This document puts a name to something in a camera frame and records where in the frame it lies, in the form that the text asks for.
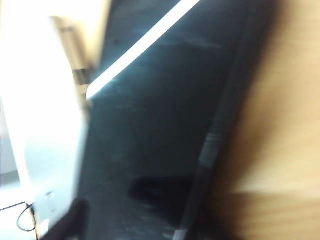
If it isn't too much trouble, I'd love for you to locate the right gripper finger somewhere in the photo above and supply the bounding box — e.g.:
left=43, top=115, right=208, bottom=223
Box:
left=46, top=198, right=91, bottom=240

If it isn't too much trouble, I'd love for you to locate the black smartphone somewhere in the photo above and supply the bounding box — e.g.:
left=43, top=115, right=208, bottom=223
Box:
left=74, top=0, right=278, bottom=240

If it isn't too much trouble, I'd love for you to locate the silver Dell laptop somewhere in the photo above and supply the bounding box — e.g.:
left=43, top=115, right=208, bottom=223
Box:
left=0, top=16, right=91, bottom=240

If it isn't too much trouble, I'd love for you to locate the black laptop power cable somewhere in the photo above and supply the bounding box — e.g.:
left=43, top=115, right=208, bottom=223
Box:
left=0, top=201, right=37, bottom=233

